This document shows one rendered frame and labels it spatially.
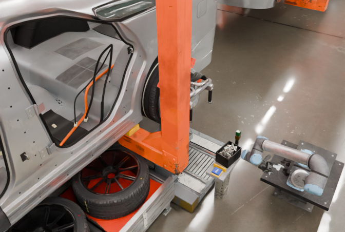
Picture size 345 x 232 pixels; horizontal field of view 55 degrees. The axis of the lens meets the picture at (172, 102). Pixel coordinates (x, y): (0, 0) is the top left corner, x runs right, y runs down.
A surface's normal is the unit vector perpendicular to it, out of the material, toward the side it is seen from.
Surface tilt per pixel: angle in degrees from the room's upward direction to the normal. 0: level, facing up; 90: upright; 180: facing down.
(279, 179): 0
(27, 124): 87
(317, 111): 0
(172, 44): 90
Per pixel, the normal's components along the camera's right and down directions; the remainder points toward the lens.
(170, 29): -0.58, 0.50
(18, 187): 0.81, 0.37
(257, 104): -0.01, -0.79
